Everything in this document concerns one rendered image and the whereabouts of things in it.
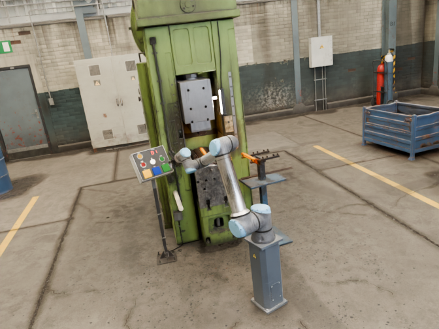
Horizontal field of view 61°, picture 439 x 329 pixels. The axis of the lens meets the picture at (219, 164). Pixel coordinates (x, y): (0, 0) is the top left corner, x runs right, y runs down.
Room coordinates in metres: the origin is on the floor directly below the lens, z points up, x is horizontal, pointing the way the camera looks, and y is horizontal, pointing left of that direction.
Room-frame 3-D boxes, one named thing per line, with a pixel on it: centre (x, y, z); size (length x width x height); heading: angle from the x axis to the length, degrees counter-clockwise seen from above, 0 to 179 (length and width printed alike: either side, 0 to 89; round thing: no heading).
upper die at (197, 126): (3.85, 0.18, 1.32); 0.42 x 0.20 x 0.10; 11
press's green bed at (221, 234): (3.87, 0.13, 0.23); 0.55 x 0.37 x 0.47; 11
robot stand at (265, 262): (2.58, -0.27, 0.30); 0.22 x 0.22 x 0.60; 31
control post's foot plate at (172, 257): (3.45, 0.67, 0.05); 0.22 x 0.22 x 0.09; 11
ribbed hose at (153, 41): (3.69, 0.47, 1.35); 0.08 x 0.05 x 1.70; 101
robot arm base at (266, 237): (2.58, -0.27, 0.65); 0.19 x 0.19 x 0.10
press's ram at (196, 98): (3.85, 0.14, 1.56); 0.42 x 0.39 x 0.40; 11
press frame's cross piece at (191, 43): (4.00, 0.16, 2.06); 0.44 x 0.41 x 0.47; 11
